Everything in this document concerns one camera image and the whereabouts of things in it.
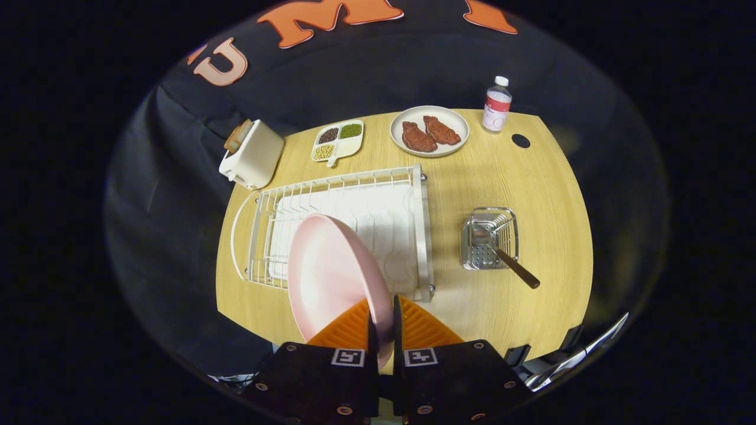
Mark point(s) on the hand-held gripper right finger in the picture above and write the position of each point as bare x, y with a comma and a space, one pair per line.
455, 378

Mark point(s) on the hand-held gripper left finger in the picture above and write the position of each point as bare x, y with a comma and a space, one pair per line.
319, 378

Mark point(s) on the pink plate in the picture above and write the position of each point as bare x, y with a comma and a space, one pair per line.
331, 277

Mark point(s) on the silver metal basket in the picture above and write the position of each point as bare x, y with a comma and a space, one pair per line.
475, 257

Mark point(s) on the white divided snack dish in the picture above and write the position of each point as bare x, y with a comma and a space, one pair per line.
348, 146

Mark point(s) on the white meat plate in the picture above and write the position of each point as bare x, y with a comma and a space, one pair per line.
455, 121

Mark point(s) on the yellow beans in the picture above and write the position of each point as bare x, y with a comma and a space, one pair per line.
323, 152

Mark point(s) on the white toaster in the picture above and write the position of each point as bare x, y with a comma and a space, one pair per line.
254, 159

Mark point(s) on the red-brown meat piece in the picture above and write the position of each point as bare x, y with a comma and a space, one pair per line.
442, 131
418, 139

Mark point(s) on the dark brown beans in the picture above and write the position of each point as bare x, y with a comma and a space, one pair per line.
328, 135

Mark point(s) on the green beans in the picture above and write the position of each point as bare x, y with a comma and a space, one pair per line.
350, 130

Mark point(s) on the brown toast slice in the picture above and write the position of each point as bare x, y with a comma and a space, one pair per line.
238, 137

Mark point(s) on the clear bottle red label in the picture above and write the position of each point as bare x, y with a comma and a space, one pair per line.
496, 109

